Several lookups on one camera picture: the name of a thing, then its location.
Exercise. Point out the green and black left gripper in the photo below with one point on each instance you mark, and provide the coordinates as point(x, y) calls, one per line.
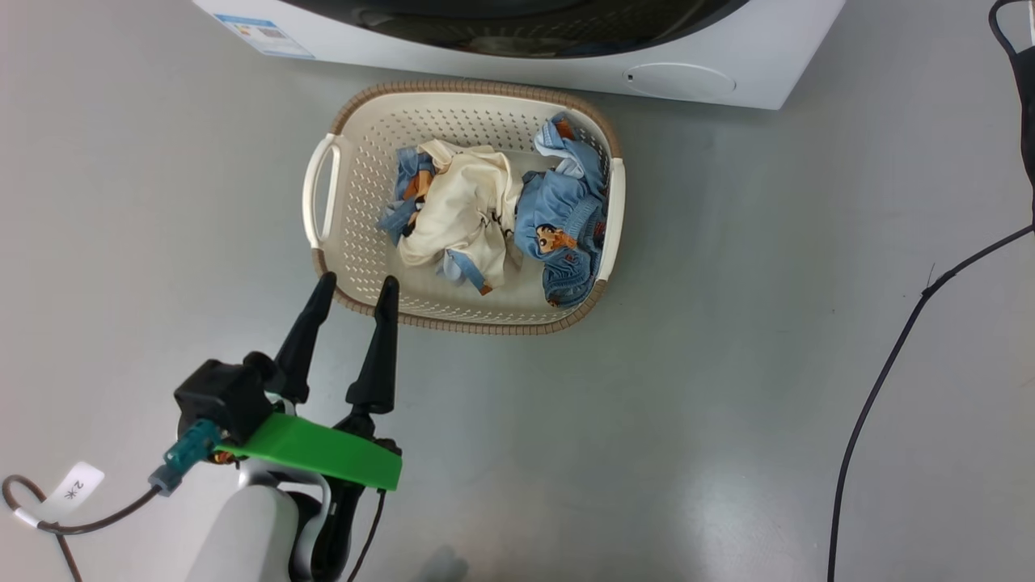
point(340, 457)

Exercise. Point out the cream garment with blue sleeves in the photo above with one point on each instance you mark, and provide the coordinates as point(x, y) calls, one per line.
point(465, 206)

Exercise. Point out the blue cartoon print garment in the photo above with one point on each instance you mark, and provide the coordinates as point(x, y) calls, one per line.
point(558, 202)

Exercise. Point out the cream perforated laundry basket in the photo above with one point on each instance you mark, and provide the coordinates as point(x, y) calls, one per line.
point(368, 162)

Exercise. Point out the white washing machine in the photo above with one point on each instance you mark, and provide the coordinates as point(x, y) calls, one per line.
point(728, 40)

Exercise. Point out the blue energy label sticker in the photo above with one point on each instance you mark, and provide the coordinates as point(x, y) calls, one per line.
point(267, 36)

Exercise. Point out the round filter cover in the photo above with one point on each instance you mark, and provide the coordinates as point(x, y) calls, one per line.
point(679, 81)

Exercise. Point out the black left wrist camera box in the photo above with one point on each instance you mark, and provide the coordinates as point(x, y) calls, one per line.
point(222, 396)

